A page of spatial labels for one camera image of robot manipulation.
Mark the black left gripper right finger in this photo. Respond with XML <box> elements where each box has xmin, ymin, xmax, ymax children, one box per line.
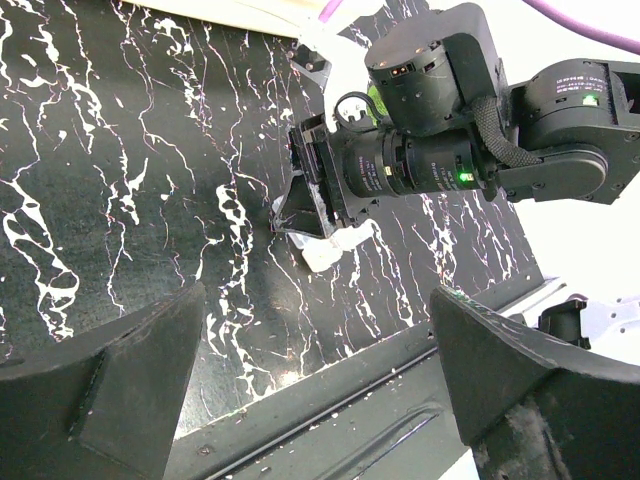
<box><xmin>430</xmin><ymin>286</ymin><xmax>639</xmax><ymax>479</ymax></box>

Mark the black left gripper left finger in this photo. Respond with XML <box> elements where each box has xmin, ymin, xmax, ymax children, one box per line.
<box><xmin>1</xmin><ymin>282</ymin><xmax>205</xmax><ymax>479</ymax></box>

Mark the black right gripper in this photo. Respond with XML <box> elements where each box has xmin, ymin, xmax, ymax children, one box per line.
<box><xmin>272</xmin><ymin>115</ymin><xmax>493</xmax><ymax>239</ymax></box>

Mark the clear weekly pill organizer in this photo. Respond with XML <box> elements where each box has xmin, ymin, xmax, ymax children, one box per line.
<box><xmin>287</xmin><ymin>219</ymin><xmax>374</xmax><ymax>273</ymax></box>

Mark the green pill bottle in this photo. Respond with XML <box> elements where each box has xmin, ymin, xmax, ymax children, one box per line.
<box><xmin>367</xmin><ymin>84</ymin><xmax>388</xmax><ymax>123</ymax></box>

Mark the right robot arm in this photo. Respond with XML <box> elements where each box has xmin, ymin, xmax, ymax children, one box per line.
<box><xmin>271</xmin><ymin>3</ymin><xmax>639</xmax><ymax>239</ymax></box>

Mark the white rectangular dish tub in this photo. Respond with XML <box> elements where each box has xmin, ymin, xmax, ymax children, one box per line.
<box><xmin>132</xmin><ymin>0</ymin><xmax>325</xmax><ymax>38</ymax></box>

